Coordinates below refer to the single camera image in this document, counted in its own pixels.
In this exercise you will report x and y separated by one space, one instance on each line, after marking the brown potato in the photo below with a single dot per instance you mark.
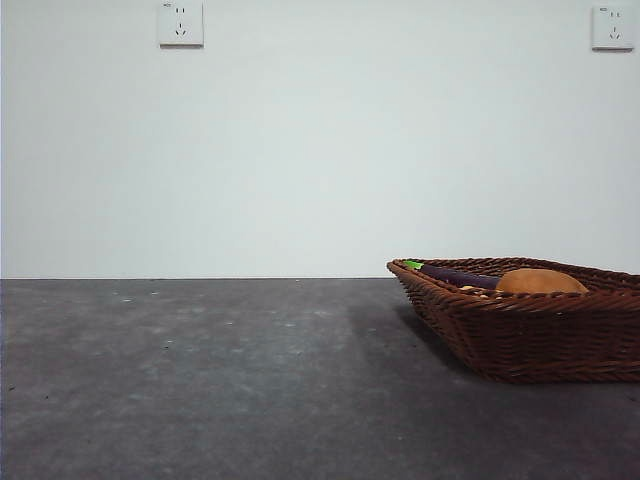
540 282

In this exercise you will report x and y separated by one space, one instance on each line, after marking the purple eggplant with green stem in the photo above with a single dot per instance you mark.
450 275

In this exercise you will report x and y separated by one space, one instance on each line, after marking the brown wicker basket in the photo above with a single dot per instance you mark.
525 340

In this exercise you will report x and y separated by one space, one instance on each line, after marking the white wall socket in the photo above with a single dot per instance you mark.
613 29
181 25

